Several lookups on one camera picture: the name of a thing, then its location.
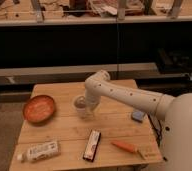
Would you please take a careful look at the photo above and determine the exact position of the translucent white cup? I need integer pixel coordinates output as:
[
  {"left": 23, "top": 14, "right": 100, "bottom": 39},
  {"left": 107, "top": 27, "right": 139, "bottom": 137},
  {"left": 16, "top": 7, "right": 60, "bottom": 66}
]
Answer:
[{"left": 73, "top": 95, "right": 87, "bottom": 118}]

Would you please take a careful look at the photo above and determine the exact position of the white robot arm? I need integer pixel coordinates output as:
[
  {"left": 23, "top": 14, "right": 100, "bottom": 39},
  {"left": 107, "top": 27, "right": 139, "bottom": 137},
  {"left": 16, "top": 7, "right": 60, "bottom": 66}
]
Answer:
[{"left": 84, "top": 70, "right": 192, "bottom": 171}]

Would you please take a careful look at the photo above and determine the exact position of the orange ceramic bowl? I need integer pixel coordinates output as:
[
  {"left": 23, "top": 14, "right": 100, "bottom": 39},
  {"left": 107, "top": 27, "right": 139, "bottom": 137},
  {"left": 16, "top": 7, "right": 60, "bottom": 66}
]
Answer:
[{"left": 23, "top": 95, "right": 56, "bottom": 123}]

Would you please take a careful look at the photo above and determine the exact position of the black and white candy bar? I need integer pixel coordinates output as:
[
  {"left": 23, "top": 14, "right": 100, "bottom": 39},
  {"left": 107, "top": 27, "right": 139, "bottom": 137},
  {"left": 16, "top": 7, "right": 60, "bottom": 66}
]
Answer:
[{"left": 83, "top": 130, "right": 101, "bottom": 162}]

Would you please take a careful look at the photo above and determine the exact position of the wooden table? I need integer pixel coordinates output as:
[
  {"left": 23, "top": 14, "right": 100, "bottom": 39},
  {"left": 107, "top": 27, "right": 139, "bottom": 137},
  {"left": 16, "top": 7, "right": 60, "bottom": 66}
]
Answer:
[{"left": 9, "top": 82, "right": 162, "bottom": 171}]

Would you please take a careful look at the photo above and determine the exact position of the blue sponge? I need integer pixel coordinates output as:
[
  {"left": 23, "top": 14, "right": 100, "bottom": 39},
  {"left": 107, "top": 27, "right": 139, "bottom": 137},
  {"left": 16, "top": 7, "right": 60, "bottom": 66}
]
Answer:
[{"left": 131, "top": 110, "right": 145, "bottom": 122}]

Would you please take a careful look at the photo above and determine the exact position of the orange toy carrot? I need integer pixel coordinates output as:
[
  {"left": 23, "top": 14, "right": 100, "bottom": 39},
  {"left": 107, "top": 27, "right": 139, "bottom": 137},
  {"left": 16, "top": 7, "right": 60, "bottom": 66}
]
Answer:
[{"left": 111, "top": 140, "right": 143, "bottom": 157}]

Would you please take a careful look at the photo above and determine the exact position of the white plastic bottle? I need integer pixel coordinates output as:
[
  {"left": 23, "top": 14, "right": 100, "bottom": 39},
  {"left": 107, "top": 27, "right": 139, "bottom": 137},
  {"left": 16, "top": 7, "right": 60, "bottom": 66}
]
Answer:
[{"left": 16, "top": 141, "right": 60, "bottom": 162}]

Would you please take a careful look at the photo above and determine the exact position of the long shelf bench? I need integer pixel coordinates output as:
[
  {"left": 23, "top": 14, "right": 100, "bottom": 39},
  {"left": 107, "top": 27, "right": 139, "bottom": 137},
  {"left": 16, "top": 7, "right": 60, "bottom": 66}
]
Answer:
[{"left": 0, "top": 0, "right": 192, "bottom": 86}]

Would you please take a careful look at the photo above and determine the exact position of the black cable on floor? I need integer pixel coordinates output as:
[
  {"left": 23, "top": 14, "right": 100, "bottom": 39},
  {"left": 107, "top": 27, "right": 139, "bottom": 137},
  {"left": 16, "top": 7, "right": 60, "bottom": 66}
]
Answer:
[{"left": 147, "top": 114, "right": 164, "bottom": 147}]

